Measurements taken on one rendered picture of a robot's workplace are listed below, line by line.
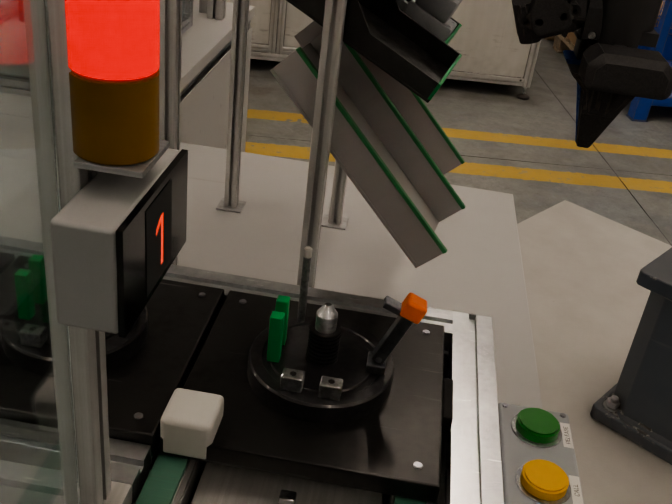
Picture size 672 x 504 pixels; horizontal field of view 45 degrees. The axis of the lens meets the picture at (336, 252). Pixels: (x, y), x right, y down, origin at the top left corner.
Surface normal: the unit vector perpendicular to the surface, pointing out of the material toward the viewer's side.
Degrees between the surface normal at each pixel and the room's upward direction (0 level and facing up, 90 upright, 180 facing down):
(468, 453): 0
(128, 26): 90
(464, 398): 0
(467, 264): 0
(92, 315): 90
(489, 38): 90
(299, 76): 90
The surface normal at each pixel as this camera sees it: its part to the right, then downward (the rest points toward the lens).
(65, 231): -0.13, 0.48
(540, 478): 0.11, -0.86
